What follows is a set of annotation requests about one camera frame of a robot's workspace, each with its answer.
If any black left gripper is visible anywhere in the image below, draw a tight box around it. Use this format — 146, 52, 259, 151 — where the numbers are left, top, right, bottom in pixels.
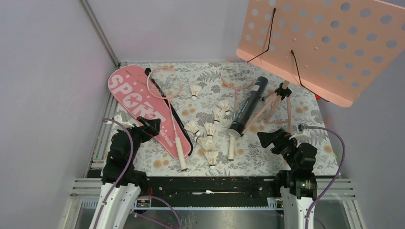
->
119, 116, 160, 161

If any floral patterned table mat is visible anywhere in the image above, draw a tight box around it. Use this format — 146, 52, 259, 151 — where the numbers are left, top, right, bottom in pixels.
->
115, 62, 339, 177

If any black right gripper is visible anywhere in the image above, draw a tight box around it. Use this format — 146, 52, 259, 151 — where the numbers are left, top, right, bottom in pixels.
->
256, 128, 298, 170

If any pink badminton racket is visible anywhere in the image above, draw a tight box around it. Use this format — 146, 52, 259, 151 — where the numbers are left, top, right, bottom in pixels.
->
147, 66, 189, 172
220, 58, 256, 161

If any black shuttlecock tube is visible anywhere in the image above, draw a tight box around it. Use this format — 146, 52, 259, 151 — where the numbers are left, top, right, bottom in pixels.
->
228, 76, 268, 138

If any pink perforated music stand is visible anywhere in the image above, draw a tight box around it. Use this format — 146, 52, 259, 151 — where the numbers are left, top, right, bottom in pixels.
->
236, 0, 405, 134

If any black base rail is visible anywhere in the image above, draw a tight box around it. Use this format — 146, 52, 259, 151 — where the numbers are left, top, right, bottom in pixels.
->
141, 176, 283, 208

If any pink badminton racket left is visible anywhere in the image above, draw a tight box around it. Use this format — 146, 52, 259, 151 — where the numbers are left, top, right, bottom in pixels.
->
147, 66, 189, 172

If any white shuttlecock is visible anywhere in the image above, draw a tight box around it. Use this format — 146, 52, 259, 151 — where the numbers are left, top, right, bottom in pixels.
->
184, 120, 201, 136
194, 136, 213, 150
204, 122, 216, 138
218, 99, 231, 115
204, 151, 219, 169
190, 84, 202, 100
213, 107, 225, 125

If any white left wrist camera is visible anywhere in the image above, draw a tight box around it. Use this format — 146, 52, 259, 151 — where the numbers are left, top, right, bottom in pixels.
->
112, 114, 136, 130

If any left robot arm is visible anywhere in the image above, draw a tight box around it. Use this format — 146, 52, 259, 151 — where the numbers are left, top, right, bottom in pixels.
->
90, 116, 161, 229

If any pink badminton racket right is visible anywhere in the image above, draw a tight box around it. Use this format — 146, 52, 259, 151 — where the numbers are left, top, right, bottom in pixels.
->
220, 58, 256, 161

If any pink sport racket bag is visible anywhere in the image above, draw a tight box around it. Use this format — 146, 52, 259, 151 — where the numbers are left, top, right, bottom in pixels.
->
108, 65, 193, 159

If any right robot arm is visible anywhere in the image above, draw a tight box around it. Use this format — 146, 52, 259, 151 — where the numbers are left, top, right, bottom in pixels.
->
257, 129, 318, 229

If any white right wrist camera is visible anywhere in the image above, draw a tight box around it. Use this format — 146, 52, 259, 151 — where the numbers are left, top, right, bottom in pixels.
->
290, 124, 310, 141

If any white shuttlecock front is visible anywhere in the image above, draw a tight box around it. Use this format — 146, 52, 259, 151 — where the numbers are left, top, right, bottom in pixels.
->
204, 151, 219, 169

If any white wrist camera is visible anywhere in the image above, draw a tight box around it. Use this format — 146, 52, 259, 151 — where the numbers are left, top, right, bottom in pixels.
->
112, 114, 136, 130
290, 124, 310, 141

